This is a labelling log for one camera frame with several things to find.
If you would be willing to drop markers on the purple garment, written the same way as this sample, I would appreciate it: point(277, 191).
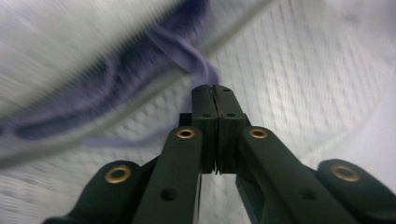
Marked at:
point(124, 74)

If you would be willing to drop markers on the white mesh laundry bag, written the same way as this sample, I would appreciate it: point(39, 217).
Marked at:
point(295, 77)

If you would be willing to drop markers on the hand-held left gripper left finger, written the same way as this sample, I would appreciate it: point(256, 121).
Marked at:
point(208, 130)

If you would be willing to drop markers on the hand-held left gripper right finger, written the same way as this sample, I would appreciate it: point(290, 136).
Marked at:
point(226, 137)

